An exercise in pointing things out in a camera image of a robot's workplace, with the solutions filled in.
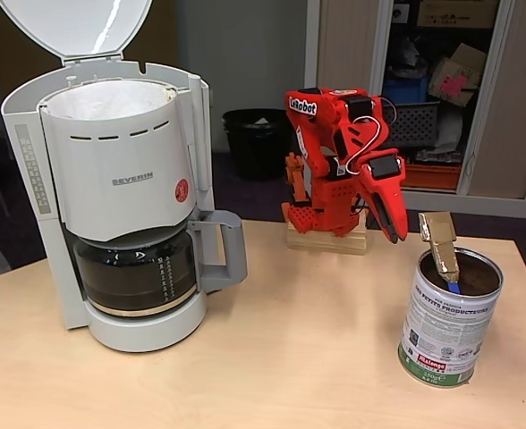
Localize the white drip coffee maker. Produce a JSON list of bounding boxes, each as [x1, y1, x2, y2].
[[0, 55, 213, 354]]

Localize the wooden base block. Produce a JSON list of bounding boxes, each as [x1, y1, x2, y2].
[[287, 221, 368, 257]]

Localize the white paper coffee filter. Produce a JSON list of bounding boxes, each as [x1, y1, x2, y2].
[[47, 79, 177, 122]]

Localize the white coffee tin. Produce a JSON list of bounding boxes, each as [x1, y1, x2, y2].
[[396, 248, 504, 389]]

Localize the beige open storage cabinet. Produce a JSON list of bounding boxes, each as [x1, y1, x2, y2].
[[305, 0, 526, 220]]

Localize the cardboard box pink sticker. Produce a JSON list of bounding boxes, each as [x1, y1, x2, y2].
[[427, 42, 488, 106]]

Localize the orange plastic crate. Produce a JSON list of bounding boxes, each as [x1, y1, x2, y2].
[[401, 161, 463, 191]]

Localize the glass carafe grey handle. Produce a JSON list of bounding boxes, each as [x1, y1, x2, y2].
[[72, 209, 250, 319]]

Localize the blue wooden-handled scoop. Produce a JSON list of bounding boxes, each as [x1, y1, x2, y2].
[[418, 210, 463, 296]]

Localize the black trash bin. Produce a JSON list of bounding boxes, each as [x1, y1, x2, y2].
[[221, 108, 299, 182]]

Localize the brown cardboard box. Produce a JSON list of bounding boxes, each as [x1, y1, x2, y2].
[[417, 0, 499, 29]]

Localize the white plastic coffee maker lid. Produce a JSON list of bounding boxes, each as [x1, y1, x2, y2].
[[0, 0, 155, 68]]

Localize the white paper sheets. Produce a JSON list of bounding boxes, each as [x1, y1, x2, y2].
[[437, 105, 466, 153]]

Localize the large blue plastic crate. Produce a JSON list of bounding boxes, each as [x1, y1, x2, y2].
[[381, 78, 428, 107]]

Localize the grey perforated metal basket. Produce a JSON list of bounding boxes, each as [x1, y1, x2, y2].
[[386, 101, 441, 148]]

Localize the orange clamp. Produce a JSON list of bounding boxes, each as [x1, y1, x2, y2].
[[284, 151, 310, 205]]

